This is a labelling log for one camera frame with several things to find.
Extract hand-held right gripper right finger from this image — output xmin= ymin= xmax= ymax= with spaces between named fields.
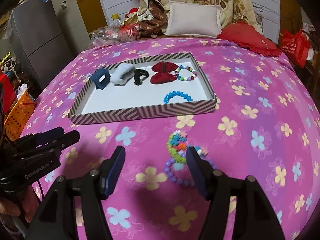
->
xmin=186 ymin=146 xmax=285 ymax=240

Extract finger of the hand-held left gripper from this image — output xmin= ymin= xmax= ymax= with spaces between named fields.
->
xmin=15 ymin=130 xmax=81 ymax=154
xmin=24 ymin=127 xmax=65 ymax=146

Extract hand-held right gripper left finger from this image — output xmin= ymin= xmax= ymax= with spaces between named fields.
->
xmin=25 ymin=145 xmax=126 ymax=240

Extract purple bead bracelet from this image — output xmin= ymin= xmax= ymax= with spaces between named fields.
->
xmin=164 ymin=155 xmax=218 ymax=187

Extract colourful flower bracelet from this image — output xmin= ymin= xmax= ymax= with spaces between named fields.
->
xmin=167 ymin=130 xmax=208 ymax=164

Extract blue bead bracelet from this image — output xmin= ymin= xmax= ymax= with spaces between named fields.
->
xmin=164 ymin=91 xmax=193 ymax=104

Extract striped cardboard tray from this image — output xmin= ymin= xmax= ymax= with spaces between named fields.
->
xmin=67 ymin=52 xmax=217 ymax=126

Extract person's left hand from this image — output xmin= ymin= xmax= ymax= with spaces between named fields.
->
xmin=0 ymin=192 xmax=38 ymax=230

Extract orange plastic basket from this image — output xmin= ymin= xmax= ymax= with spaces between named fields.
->
xmin=4 ymin=90 xmax=35 ymax=140

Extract white plastic bag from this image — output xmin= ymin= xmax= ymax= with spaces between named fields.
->
xmin=16 ymin=84 xmax=29 ymax=97

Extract red box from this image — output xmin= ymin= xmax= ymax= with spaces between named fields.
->
xmin=0 ymin=74 xmax=17 ymax=114

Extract pink floral blanket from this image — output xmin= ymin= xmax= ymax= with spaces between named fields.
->
xmin=20 ymin=36 xmax=320 ymax=240

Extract blue hair claw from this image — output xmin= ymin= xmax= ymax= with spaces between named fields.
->
xmin=90 ymin=68 xmax=110 ymax=90

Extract patterned cloth bag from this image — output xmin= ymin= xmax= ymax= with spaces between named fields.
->
xmin=1 ymin=57 xmax=18 ymax=73

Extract white fluffy scrunchie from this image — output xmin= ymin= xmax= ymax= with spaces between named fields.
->
xmin=110 ymin=63 xmax=135 ymax=85

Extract black hair clip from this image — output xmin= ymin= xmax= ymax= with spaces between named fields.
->
xmin=132 ymin=68 xmax=150 ymax=85

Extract grey refrigerator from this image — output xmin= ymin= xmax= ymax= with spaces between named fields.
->
xmin=10 ymin=0 xmax=74 ymax=90

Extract red bow hair clip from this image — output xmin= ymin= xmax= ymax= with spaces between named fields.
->
xmin=150 ymin=61 xmax=178 ymax=84

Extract clear plastic bags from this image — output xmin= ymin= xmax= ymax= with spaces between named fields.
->
xmin=90 ymin=21 xmax=140 ymax=48

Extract beige refrigerator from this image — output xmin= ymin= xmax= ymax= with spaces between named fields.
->
xmin=49 ymin=0 xmax=93 ymax=55

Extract wooden door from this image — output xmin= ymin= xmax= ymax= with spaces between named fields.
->
xmin=75 ymin=0 xmax=108 ymax=37

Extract brown patterned quilt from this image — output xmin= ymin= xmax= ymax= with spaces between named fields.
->
xmin=135 ymin=0 xmax=171 ymax=39

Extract red plush toy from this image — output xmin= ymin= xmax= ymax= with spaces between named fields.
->
xmin=125 ymin=7 xmax=139 ymax=18

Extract red pillow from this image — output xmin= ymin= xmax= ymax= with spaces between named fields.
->
xmin=217 ymin=21 xmax=282 ymax=57

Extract white pillow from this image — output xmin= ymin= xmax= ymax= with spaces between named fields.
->
xmin=164 ymin=1 xmax=222 ymax=38

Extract red shopping bag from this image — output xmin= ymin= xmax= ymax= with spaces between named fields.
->
xmin=279 ymin=29 xmax=310 ymax=68

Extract black cable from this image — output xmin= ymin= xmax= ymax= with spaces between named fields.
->
xmin=32 ymin=177 xmax=48 ymax=207

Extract multicolour bead bracelet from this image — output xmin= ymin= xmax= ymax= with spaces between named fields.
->
xmin=175 ymin=65 xmax=197 ymax=82

